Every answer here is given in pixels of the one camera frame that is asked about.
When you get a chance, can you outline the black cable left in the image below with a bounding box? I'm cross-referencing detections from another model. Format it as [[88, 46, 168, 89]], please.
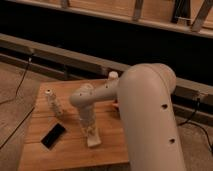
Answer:
[[0, 49, 36, 149]]

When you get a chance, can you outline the black cable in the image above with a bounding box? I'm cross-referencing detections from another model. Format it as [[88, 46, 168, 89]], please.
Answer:
[[176, 97, 213, 154], [0, 49, 36, 149]]

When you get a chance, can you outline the black cable right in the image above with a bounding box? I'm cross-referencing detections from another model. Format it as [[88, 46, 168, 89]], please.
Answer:
[[176, 97, 213, 154]]

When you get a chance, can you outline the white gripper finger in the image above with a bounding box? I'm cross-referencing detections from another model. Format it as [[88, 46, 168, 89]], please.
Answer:
[[83, 129, 92, 139], [93, 127, 99, 136]]

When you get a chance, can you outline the clear plastic bottle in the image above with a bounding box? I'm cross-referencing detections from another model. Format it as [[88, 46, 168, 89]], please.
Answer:
[[45, 89, 63, 117]]

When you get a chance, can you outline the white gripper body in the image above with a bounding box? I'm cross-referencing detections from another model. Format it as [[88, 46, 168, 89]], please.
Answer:
[[78, 105, 96, 130]]

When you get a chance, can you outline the black smartphone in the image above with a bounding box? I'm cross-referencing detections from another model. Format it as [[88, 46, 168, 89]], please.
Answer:
[[41, 123, 66, 149]]

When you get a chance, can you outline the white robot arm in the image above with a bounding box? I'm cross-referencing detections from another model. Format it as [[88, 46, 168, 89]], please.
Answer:
[[69, 63, 186, 171]]

